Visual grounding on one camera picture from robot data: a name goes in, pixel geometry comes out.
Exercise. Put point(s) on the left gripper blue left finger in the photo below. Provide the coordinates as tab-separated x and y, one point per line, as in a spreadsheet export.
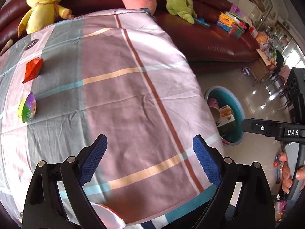
89	159

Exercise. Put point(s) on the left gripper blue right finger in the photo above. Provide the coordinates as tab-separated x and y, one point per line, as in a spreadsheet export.
209	158

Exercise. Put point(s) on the green tea box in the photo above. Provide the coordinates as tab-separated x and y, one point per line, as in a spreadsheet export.
227	123

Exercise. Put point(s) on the pink paper cup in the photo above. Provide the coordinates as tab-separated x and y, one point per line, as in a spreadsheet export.
214	108

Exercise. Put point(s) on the teal plastic trash bin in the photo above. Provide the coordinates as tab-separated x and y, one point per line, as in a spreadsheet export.
226	97

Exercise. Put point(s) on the person's right hand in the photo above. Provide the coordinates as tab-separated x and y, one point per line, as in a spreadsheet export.
286	174

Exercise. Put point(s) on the wooden side table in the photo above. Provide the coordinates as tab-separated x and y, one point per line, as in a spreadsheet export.
262	68

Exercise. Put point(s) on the small ball under table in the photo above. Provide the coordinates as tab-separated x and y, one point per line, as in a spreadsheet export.
246	71

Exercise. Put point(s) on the pink plaid tablecloth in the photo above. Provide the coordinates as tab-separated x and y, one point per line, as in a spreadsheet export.
150	115

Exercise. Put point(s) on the dark red leather sofa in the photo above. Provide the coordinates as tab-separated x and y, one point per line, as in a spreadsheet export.
105	36

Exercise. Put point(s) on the colourful toy blocks box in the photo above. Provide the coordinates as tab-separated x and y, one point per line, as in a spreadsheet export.
232	24

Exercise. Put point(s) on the blue toy on sofa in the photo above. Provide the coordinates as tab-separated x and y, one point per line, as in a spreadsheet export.
201	21

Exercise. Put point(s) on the yellow chick plush toy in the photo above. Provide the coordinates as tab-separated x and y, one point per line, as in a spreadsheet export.
42	13

